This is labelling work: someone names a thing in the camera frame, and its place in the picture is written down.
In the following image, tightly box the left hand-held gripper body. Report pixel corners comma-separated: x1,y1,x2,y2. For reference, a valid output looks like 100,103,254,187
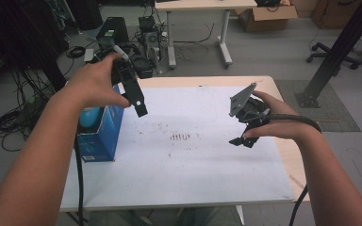
109,46,162,87

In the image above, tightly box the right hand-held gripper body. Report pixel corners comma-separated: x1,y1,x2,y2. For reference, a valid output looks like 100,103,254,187
228,82,272,130

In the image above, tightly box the blue cardboard box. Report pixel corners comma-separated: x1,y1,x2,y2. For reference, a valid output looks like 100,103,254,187
76,84,125,163

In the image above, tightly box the person's right hand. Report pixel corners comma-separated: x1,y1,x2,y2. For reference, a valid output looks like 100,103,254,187
242,89,306,141

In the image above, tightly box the person's left hand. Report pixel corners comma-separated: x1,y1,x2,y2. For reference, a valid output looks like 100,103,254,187
63,52,132,111

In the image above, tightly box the grey open computer tower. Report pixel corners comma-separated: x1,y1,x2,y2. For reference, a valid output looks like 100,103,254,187
138,15,163,74

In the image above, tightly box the black computer tower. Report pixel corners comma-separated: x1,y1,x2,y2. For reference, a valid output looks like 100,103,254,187
95,16,130,51

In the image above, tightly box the power strip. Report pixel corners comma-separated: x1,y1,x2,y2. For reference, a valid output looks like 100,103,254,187
83,48,96,64

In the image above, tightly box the light wooden table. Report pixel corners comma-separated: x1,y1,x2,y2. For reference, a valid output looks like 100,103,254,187
59,74,311,214

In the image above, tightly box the white table mat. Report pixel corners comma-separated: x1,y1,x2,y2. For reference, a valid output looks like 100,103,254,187
60,86,295,211

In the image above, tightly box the white table leg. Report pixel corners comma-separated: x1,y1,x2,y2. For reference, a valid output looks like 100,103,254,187
235,204,245,226

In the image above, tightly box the grey floor mat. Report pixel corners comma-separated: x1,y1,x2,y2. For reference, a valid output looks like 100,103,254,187
274,78,362,134

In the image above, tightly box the open cardboard box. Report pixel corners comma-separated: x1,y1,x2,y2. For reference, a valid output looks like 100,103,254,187
234,4,299,33

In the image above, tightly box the white-legged desk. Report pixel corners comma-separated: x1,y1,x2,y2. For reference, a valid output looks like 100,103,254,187
154,0,258,70

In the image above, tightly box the black office chair base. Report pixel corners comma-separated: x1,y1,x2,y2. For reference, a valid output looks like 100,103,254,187
305,41,362,71

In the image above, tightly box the closed brown cardboard box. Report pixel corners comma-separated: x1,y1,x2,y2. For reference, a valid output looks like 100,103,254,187
310,0,362,31

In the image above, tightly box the white cable plug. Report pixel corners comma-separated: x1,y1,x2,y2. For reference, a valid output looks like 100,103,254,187
112,44,130,61

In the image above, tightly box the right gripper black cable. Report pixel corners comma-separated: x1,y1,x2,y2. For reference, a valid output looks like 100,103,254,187
263,113,323,226

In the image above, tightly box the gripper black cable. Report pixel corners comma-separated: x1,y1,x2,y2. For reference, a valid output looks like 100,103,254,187
263,113,323,226
74,41,140,226

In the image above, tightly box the small black cable coil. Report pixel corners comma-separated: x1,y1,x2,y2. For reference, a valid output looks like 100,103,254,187
65,45,87,59

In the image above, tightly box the loose black floor cable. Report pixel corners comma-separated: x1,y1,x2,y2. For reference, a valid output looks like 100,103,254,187
173,22,216,63

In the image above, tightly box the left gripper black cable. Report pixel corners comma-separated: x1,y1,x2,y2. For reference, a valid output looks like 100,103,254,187
74,41,140,226

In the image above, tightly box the black metal post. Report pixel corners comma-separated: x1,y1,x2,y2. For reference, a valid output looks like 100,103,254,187
295,0,362,109

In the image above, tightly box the black cable bundle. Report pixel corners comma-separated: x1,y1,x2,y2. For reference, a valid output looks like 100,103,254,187
0,68,58,153

